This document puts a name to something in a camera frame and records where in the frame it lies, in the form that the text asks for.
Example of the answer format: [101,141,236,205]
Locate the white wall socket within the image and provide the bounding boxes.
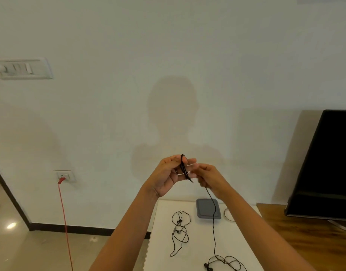
[53,169,77,183]

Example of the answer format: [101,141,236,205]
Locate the white wall switch panel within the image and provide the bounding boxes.
[0,57,54,80]

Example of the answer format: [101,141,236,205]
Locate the black earphones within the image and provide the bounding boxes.
[176,154,248,271]

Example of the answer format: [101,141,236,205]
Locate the grey lidded container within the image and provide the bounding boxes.
[195,198,222,220]

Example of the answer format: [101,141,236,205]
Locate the silver television stand leg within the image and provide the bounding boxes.
[326,219,346,234]

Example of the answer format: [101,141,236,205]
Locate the person's right hand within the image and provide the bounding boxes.
[192,163,233,202]

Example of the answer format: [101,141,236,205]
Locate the black earphone cable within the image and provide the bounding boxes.
[170,210,191,257]

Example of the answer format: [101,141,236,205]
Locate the black television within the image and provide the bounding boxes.
[284,109,346,222]

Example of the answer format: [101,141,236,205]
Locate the red power cable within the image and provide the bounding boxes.
[57,177,74,271]

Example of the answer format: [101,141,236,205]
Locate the person's left forearm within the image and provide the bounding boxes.
[89,186,159,271]

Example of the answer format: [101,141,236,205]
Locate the person's right forearm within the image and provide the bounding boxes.
[219,190,316,271]

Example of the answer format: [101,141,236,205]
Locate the wooden board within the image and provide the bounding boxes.
[256,203,346,271]

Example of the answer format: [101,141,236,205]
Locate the person's left hand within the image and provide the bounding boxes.
[143,154,197,198]

